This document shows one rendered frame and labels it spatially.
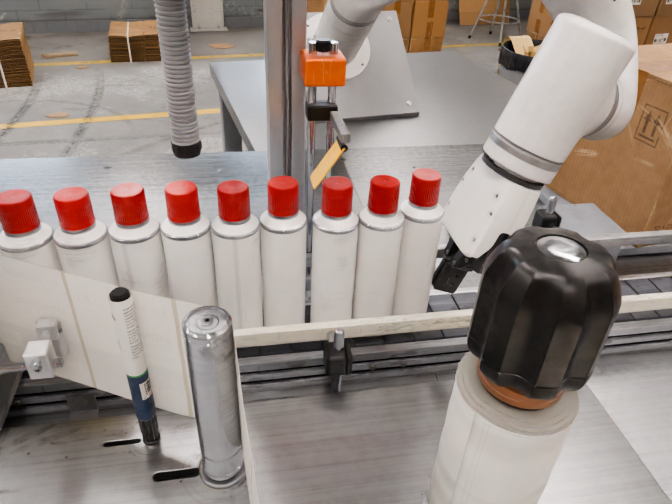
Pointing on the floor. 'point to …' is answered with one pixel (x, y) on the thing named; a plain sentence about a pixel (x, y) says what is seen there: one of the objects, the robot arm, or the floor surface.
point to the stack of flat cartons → (15, 57)
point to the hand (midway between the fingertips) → (448, 275)
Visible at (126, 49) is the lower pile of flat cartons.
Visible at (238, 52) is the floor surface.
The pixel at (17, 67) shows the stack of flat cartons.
